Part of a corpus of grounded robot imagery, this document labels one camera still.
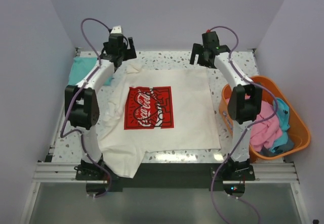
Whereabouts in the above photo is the white coca-cola t-shirt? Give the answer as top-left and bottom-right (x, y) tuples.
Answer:
(98, 64), (221, 178)

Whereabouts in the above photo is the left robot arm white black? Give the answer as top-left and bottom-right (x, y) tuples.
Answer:
(60, 33), (137, 180)

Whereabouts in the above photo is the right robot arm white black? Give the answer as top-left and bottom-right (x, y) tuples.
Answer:
(189, 30), (262, 180)

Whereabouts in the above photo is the folded teal t-shirt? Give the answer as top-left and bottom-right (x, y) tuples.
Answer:
(68, 57), (115, 89)

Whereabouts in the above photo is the light blue t-shirt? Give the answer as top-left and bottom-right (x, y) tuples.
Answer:
(269, 98), (290, 151)

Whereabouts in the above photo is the pink t-shirt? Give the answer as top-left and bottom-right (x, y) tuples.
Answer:
(250, 115), (288, 153)

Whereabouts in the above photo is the grey blue garment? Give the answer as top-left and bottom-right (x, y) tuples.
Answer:
(259, 140), (295, 157)

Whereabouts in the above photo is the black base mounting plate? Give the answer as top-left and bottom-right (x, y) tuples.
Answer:
(74, 162), (255, 192)

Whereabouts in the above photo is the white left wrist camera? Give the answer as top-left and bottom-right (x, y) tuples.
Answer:
(110, 25), (123, 34)

